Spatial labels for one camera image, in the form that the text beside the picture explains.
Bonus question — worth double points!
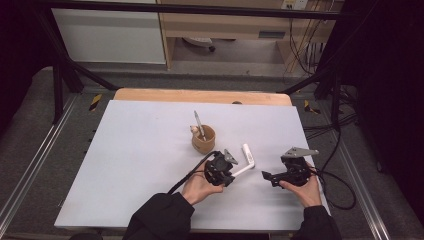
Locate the left hand-held gripper black cable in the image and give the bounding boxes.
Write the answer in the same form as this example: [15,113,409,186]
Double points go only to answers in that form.
[166,150,222,196]

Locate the bundle of floor cables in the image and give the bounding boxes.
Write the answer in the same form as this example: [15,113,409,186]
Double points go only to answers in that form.
[302,84,359,141]

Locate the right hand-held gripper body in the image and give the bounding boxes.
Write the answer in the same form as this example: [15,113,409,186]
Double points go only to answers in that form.
[281,147,320,187]

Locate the right hand-held gripper black cable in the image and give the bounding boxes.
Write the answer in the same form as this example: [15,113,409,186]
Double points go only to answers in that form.
[309,128,357,211]

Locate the black metal frame bar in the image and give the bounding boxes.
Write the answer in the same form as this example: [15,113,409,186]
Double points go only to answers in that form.
[33,0,346,21]

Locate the white cabinet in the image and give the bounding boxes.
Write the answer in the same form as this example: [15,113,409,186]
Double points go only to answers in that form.
[52,0,167,65]

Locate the clear pen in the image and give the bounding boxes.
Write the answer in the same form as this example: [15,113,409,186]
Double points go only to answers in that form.
[193,110,208,141]

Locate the office chair base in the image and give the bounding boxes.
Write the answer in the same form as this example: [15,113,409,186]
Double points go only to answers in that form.
[182,36,217,54]

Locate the brown cup with figurine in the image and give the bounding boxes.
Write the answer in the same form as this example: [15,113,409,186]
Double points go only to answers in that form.
[189,124,217,155]

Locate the wooden desk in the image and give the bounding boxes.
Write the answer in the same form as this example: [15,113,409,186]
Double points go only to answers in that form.
[156,0,344,70]

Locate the wooden table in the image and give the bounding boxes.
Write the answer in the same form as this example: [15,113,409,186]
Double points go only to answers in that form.
[113,87,294,107]

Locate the person's left hand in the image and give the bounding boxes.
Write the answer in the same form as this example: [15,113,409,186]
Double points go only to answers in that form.
[180,169,225,206]

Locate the short white marker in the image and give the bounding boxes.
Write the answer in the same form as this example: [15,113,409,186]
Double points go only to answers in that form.
[241,143,256,168]

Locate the black metal stand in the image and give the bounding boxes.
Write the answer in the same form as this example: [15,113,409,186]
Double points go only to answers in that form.
[279,19,361,133]
[34,9,119,125]

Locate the person's right hand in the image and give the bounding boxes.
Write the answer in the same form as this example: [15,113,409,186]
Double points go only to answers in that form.
[279,163,324,208]

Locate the dark curtain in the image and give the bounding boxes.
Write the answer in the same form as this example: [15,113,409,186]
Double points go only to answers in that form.
[319,0,424,228]
[0,0,56,134]

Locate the white power strip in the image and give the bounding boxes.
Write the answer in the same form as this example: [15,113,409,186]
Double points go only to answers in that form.
[281,0,309,11]

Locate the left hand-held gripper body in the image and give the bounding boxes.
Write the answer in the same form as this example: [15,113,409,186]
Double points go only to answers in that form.
[203,148,239,187]

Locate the aluminium floor rail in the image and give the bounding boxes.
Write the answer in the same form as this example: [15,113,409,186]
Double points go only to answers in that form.
[0,94,79,224]
[334,139,393,240]

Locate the hand-held gripper black cable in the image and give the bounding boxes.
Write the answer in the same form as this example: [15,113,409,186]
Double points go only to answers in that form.
[166,150,222,196]
[309,128,357,211]

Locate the hanging desk cables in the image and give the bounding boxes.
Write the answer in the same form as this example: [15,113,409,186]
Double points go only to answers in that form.
[283,0,336,76]

